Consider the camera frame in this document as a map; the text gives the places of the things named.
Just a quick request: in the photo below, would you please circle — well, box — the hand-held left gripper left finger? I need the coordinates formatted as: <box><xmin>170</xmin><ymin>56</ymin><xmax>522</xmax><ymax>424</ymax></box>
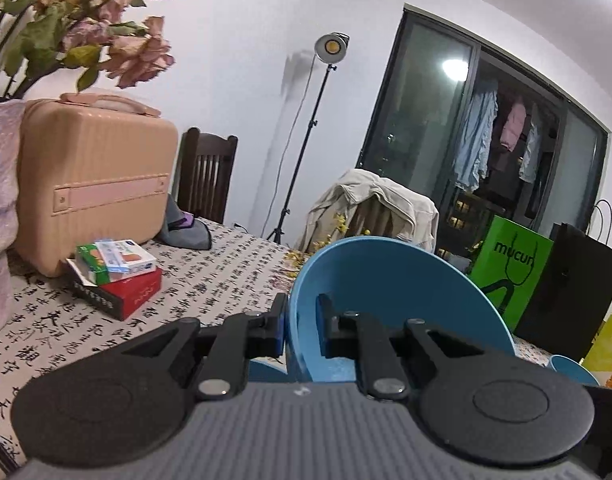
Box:
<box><xmin>120</xmin><ymin>292</ymin><xmax>290</xmax><ymax>402</ymax></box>

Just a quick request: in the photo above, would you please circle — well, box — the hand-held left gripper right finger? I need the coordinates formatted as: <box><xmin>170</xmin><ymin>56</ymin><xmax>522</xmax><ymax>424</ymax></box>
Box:
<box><xmin>316</xmin><ymin>293</ymin><xmax>513</xmax><ymax>402</ymax></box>

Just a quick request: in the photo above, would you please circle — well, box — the yellow green snack box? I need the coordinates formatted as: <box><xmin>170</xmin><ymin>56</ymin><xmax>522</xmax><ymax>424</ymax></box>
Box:
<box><xmin>582</xmin><ymin>307</ymin><xmax>612</xmax><ymax>388</ymax></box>

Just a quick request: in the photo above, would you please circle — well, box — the yellow blossom branch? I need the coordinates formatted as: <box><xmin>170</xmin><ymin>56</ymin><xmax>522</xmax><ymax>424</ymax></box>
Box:
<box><xmin>283</xmin><ymin>212</ymin><xmax>372</xmax><ymax>281</ymax></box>

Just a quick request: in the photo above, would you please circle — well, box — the black paper bag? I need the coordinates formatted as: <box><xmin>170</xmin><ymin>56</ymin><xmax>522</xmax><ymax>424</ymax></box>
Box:
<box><xmin>513</xmin><ymin>199</ymin><xmax>612</xmax><ymax>363</ymax></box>

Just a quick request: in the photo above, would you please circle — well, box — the brown slatted wooden chair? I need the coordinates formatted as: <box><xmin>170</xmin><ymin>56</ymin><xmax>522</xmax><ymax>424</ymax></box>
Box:
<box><xmin>348</xmin><ymin>197</ymin><xmax>412</xmax><ymax>246</ymax></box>

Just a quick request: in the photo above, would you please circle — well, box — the grey cloth pouch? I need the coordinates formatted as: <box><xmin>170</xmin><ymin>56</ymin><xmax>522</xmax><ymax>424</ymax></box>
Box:
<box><xmin>157</xmin><ymin>194</ymin><xmax>213</xmax><ymax>251</ymax></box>

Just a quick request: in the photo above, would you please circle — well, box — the red box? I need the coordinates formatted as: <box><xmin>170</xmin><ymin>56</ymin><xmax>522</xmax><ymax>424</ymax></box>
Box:
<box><xmin>66</xmin><ymin>259</ymin><xmax>163</xmax><ymax>322</ymax></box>

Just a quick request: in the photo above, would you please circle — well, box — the beige jacket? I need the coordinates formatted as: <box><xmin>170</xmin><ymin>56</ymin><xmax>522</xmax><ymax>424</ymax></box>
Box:
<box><xmin>298</xmin><ymin>169</ymin><xmax>439</xmax><ymax>256</ymax></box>

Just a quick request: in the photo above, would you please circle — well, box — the green paper bag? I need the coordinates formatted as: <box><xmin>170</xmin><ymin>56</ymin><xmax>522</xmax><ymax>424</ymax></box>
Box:
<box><xmin>468</xmin><ymin>214</ymin><xmax>555</xmax><ymax>333</ymax></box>

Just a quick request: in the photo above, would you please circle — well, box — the blue white box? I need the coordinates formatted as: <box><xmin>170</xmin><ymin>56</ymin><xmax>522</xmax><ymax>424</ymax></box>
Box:
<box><xmin>93</xmin><ymin>239</ymin><xmax>158</xmax><ymax>276</ymax></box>

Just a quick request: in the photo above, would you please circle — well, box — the green white box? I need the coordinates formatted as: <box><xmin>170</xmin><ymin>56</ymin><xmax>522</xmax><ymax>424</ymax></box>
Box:
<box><xmin>76</xmin><ymin>242</ymin><xmax>112</xmax><ymax>286</ymax></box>

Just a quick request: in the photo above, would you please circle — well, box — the dark wooden chair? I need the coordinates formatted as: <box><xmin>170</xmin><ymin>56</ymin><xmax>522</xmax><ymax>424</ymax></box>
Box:
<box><xmin>173</xmin><ymin>127</ymin><xmax>238</xmax><ymax>225</ymax></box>

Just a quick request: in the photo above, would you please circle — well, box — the black framed sliding glass door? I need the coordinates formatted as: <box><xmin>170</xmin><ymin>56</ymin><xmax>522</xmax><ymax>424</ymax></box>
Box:
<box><xmin>356</xmin><ymin>4</ymin><xmax>612</xmax><ymax>261</ymax></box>

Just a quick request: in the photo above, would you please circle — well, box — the light blue hanging shirt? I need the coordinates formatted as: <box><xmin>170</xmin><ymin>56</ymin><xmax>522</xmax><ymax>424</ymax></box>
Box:
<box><xmin>453</xmin><ymin>77</ymin><xmax>499</xmax><ymax>193</ymax></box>

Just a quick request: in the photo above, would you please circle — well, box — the pink suitcase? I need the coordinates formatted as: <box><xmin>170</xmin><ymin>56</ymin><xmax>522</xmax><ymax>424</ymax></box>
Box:
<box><xmin>13</xmin><ymin>92</ymin><xmax>179</xmax><ymax>278</ymax></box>

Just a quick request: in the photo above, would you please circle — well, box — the white hanging shirt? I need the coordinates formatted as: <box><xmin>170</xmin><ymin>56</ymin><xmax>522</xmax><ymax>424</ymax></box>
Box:
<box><xmin>518</xmin><ymin>105</ymin><xmax>544</xmax><ymax>183</ymax></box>

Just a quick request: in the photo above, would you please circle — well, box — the pink hanging jacket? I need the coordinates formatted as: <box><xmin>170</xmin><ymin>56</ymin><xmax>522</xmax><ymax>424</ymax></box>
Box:
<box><xmin>501</xmin><ymin>100</ymin><xmax>529</xmax><ymax>153</ymax></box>

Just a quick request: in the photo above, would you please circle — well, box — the studio light on stand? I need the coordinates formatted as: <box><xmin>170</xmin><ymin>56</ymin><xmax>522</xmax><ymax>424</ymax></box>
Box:
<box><xmin>263</xmin><ymin>32</ymin><xmax>351</xmax><ymax>245</ymax></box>

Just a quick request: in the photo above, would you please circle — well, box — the pale purple fluffy vase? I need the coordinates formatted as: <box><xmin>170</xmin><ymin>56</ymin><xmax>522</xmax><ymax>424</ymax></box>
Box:
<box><xmin>0</xmin><ymin>99</ymin><xmax>27</xmax><ymax>336</ymax></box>

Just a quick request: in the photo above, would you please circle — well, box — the dried pink flower bouquet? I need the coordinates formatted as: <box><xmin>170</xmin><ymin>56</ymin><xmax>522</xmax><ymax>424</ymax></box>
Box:
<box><xmin>0</xmin><ymin>0</ymin><xmax>212</xmax><ymax>101</ymax></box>

